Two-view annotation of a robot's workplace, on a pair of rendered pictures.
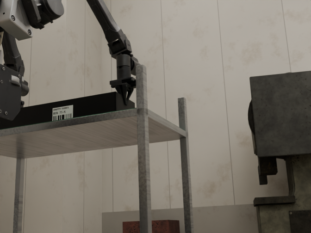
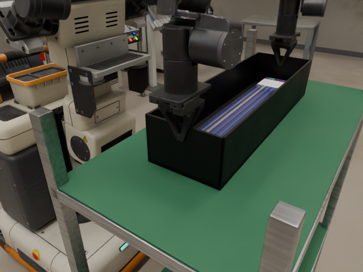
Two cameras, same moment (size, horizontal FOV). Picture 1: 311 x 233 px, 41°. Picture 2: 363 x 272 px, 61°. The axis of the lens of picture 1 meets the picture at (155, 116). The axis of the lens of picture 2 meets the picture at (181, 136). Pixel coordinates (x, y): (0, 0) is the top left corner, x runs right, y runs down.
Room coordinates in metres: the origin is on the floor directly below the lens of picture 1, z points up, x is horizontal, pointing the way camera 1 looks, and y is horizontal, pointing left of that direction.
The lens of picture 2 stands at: (1.68, -0.37, 1.32)
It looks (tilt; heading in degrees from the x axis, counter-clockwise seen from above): 30 degrees down; 102
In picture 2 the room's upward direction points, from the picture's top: straight up
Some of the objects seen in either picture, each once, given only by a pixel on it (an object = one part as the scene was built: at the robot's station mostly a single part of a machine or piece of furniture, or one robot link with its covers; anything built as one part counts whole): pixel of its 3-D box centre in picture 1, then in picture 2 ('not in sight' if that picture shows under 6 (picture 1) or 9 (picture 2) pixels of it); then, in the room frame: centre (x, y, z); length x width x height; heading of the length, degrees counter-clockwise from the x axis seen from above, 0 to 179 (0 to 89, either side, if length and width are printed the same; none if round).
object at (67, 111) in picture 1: (64, 120); (243, 102); (1.68, 0.38, 1.01); 0.57 x 0.17 x 0.11; 68
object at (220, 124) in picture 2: not in sight; (243, 111); (1.68, 0.38, 0.98); 0.51 x 0.07 x 0.03; 68
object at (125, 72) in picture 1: (123, 76); (180, 78); (1.57, 0.12, 1.15); 0.10 x 0.07 x 0.07; 68
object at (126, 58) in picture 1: (124, 63); (183, 41); (1.58, 0.12, 1.21); 0.07 x 0.06 x 0.07; 151
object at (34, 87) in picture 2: not in sight; (44, 85); (0.86, 0.71, 0.87); 0.23 x 0.15 x 0.11; 68
